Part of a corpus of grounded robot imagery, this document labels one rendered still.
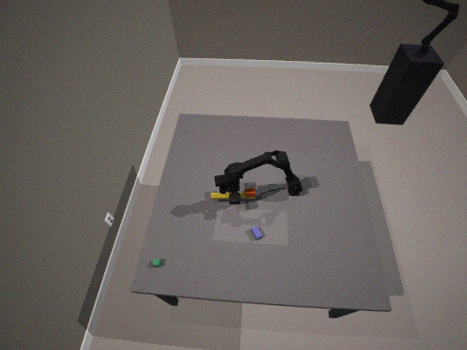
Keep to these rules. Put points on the small blue block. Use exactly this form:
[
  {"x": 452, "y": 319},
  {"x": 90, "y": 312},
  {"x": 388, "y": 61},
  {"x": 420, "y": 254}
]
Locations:
[{"x": 258, "y": 235}]

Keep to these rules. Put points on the yellow bar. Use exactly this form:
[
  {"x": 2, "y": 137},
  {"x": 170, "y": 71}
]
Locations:
[{"x": 250, "y": 193}]

